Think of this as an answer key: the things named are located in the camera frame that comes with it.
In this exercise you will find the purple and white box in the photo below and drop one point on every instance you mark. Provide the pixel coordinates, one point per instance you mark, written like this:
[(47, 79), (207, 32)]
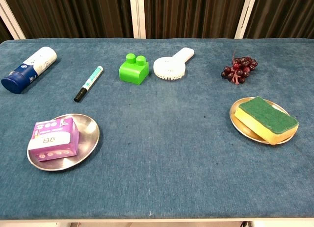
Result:
[(54, 138)]

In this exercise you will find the yellow sponge with green pad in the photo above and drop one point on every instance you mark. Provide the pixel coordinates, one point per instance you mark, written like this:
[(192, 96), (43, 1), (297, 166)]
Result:
[(267, 116)]

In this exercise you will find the blue table cloth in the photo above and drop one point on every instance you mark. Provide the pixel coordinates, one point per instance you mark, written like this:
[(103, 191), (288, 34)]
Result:
[(157, 138)]

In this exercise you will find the white handheld fan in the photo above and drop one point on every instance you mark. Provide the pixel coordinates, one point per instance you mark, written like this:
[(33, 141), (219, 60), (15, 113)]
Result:
[(169, 66)]

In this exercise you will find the green toy building brick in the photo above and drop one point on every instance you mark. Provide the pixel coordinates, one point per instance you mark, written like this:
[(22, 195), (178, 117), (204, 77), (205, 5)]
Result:
[(132, 71)]

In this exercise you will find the teal marker pen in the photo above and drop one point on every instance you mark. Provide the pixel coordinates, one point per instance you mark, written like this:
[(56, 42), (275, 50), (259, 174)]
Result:
[(89, 83)]

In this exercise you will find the round stainless steel plate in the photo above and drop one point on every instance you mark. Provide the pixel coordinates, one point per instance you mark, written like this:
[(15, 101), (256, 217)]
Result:
[(86, 135), (245, 133)]

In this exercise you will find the bunch of dark red grapes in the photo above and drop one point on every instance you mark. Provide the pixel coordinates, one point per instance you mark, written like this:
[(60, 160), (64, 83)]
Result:
[(239, 68)]

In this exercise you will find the black pleated curtain panel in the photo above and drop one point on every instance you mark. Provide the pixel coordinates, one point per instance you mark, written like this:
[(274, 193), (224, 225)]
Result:
[(191, 13), (282, 13), (73, 13), (3, 32)]

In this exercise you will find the blue and white spray bottle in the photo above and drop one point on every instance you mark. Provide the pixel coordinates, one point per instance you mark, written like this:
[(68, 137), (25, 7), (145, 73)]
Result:
[(29, 67)]

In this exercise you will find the white frame post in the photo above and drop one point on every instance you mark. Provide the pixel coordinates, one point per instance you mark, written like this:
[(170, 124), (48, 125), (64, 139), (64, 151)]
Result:
[(11, 18), (245, 16), (137, 13)]

